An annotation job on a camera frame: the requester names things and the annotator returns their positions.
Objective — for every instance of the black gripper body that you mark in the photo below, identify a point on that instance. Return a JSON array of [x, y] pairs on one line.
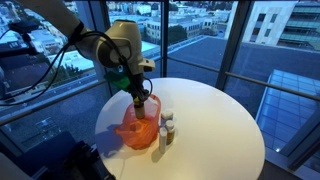
[[138, 86]]

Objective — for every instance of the orange plastic carrier bag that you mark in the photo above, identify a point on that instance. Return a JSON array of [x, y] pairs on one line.
[[140, 135]]

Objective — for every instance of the orange pill bottle white cap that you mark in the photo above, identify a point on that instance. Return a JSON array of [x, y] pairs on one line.
[[170, 131]]

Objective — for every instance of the white capped jar red label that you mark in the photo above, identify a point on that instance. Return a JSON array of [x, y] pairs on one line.
[[166, 116]]

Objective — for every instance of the slim white tube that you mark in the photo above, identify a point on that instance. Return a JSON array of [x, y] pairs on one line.
[[162, 140]]

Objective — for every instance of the metal window handrail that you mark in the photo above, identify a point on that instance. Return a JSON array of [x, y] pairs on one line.
[[66, 97], [266, 84]]

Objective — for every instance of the black equipment with orange part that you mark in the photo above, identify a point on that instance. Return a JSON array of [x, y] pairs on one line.
[[83, 163]]

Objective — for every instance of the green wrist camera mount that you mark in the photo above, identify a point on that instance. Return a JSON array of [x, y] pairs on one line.
[[118, 80]]

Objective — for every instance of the black camera on stand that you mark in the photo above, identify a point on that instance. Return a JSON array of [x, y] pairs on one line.
[[23, 27]]

